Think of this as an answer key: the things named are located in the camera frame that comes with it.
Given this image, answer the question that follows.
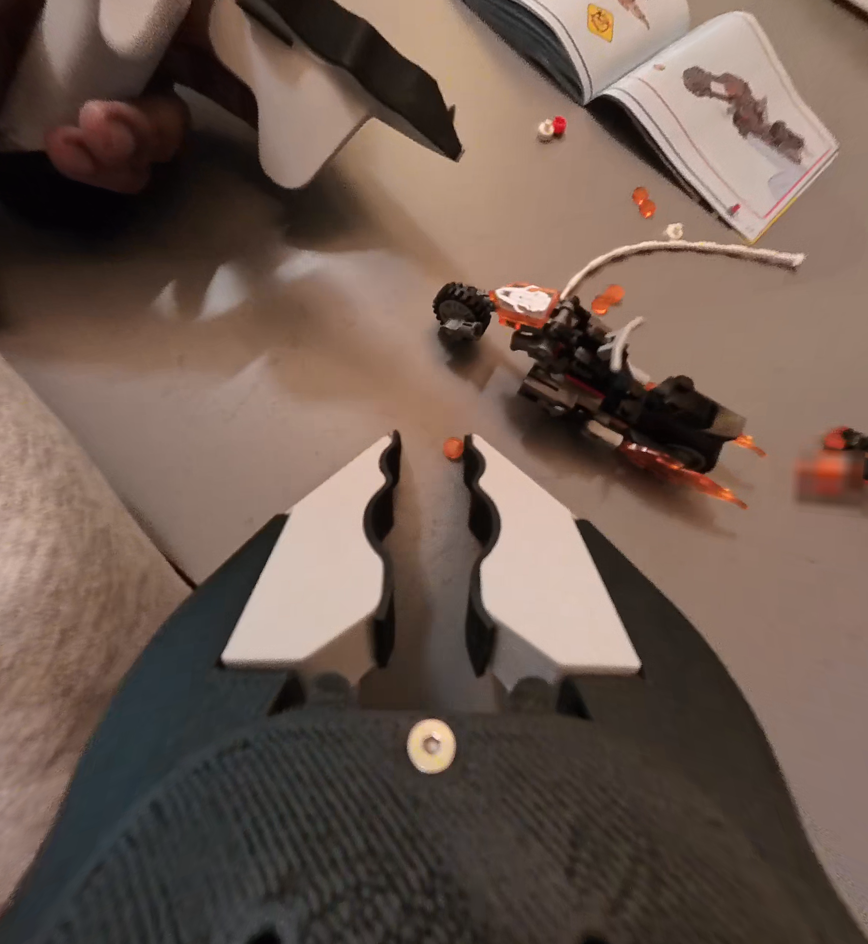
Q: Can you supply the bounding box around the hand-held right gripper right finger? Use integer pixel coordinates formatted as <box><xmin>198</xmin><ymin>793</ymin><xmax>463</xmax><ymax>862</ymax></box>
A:
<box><xmin>462</xmin><ymin>434</ymin><xmax>642</xmax><ymax>692</ymax></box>

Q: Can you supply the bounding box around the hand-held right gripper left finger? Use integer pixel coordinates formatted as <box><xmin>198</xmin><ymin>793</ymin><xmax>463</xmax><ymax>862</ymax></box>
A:
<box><xmin>220</xmin><ymin>432</ymin><xmax>403</xmax><ymax>684</ymax></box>

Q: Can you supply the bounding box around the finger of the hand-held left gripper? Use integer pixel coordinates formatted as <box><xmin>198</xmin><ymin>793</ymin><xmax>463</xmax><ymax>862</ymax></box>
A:
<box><xmin>102</xmin><ymin>0</ymin><xmax>193</xmax><ymax>56</ymax></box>
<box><xmin>209</xmin><ymin>0</ymin><xmax>464</xmax><ymax>190</ymax></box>

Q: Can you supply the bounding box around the black orange lego motorcycle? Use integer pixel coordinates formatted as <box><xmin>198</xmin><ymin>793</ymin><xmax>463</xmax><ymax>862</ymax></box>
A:
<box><xmin>433</xmin><ymin>280</ymin><xmax>768</xmax><ymax>511</ymax></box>

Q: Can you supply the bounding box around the lego instruction booklet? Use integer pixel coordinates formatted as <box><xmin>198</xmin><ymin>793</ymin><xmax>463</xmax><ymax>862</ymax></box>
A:
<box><xmin>462</xmin><ymin>0</ymin><xmax>840</xmax><ymax>245</ymax></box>

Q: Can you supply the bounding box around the person's left hand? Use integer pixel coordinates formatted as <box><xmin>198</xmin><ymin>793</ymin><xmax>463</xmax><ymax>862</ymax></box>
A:
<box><xmin>45</xmin><ymin>96</ymin><xmax>189</xmax><ymax>195</ymax></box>

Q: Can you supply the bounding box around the white string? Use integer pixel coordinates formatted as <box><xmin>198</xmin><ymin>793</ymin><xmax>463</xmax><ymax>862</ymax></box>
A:
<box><xmin>563</xmin><ymin>239</ymin><xmax>806</xmax><ymax>299</ymax></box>

